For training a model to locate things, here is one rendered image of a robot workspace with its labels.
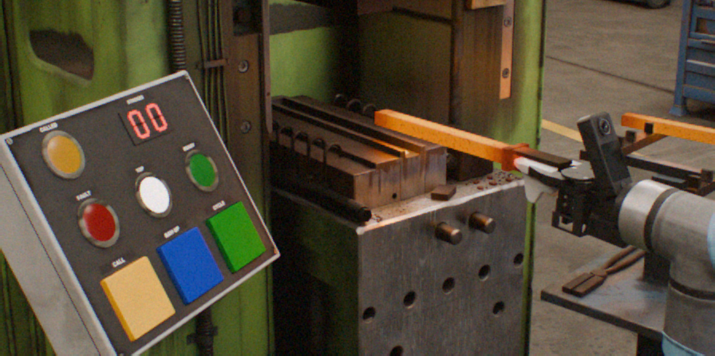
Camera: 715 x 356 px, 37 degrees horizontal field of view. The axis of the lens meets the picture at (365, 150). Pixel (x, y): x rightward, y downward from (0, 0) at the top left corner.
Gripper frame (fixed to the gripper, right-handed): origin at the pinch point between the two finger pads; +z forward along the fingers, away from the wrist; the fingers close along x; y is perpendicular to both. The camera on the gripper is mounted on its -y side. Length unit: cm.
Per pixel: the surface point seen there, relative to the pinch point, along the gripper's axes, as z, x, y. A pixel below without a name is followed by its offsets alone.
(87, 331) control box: -1, -69, 6
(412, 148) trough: 26.9, 1.6, 6.0
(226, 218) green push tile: 9.5, -45.1, 1.9
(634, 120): 25, 59, 10
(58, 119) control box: 12, -65, -14
